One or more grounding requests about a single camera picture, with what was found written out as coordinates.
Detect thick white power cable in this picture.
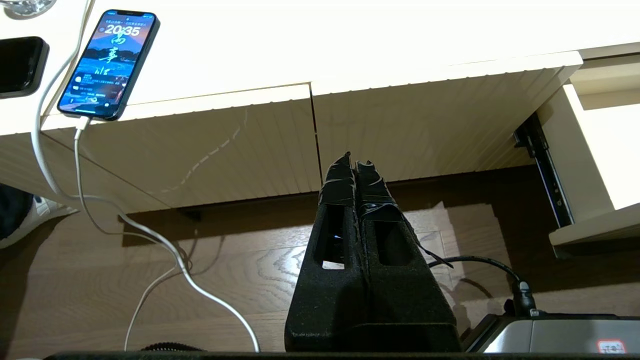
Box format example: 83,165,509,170
29,0,261,353

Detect black looped cable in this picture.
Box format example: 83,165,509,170
427,255,540,318

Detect cream white low cabinet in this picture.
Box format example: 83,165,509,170
0,0,640,216

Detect dark navy trouser leg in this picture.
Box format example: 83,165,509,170
0,184,34,240

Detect black smartphone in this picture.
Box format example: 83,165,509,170
0,36,50,99

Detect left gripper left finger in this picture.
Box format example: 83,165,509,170
285,151,370,351

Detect glass bottle with red label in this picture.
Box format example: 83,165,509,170
0,0,57,18

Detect short cream drawer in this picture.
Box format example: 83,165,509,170
310,51,584,185
40,83,322,211

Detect white sneaker navy stripes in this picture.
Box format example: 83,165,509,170
0,195,79,250

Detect silver device with black cable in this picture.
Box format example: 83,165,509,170
462,312,640,354

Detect dark blue smartphone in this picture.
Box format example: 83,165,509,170
56,9,161,122

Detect wide cream drawer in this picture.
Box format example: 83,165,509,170
537,82,640,258

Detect black drawer slide rail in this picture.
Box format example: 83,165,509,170
514,112,576,228

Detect thin white phone cable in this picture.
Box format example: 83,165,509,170
71,116,193,352

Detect black corrugated hose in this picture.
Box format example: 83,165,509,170
140,341,203,352

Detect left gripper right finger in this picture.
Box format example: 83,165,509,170
354,160,461,351

